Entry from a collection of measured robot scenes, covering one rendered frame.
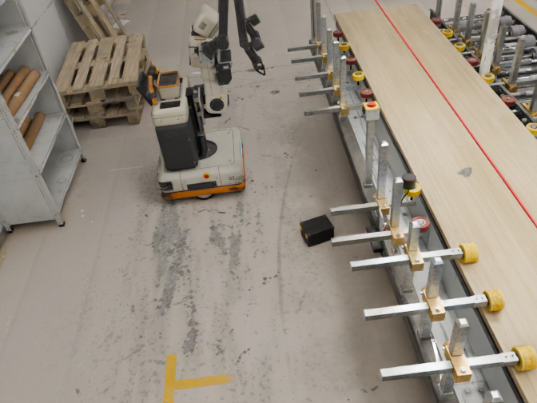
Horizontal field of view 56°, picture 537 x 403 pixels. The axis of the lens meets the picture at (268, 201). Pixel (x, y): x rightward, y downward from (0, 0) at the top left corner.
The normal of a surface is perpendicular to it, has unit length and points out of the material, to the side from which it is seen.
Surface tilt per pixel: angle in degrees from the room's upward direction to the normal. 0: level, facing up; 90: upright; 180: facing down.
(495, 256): 0
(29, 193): 90
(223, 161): 0
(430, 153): 0
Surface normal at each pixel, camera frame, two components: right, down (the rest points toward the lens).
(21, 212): 0.08, 0.64
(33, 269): -0.10, -0.76
